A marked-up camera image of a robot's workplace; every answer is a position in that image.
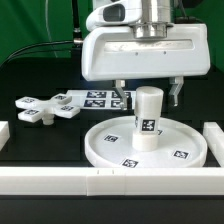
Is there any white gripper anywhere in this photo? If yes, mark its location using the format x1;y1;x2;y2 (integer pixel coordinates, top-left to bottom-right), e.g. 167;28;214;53
82;24;210;110

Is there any white round table top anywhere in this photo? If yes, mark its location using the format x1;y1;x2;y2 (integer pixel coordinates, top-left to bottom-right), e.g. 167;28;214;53
84;116;207;168

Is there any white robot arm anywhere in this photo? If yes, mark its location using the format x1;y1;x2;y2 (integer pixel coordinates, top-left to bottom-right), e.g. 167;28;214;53
81;0;210;109

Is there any white marker tag sheet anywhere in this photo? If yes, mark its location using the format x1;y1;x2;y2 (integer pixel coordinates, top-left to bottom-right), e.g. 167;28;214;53
64;89;138;110

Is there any white right fence bar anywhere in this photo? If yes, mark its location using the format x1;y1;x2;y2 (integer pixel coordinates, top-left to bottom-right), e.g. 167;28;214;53
203;122;224;168

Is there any white fence bar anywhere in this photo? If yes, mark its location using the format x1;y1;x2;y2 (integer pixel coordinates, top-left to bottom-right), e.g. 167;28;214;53
203;122;224;168
0;167;224;196
0;121;10;151

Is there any white cross-shaped table base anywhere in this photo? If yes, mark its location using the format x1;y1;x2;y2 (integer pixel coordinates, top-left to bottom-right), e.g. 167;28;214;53
15;93;80;125

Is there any white left fence bar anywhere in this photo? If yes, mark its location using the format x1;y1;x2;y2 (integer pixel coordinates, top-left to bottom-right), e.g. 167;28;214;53
0;121;10;151

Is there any white front fence bar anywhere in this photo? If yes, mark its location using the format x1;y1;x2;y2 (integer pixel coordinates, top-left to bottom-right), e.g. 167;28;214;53
0;167;224;196

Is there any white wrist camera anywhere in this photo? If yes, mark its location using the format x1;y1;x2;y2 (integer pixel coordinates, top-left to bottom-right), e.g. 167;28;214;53
86;0;142;31

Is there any black vertical cable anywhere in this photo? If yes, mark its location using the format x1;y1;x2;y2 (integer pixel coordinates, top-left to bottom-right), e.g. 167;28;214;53
71;0;83;43

